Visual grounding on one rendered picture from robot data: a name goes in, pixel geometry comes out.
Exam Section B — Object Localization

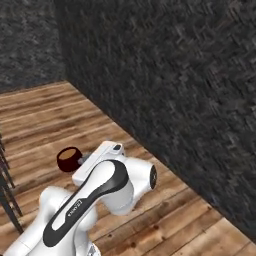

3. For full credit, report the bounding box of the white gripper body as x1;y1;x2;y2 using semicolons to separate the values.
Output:
71;140;117;188

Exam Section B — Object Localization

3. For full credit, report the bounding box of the dark red coffee mug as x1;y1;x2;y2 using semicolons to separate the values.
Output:
56;146;84;173

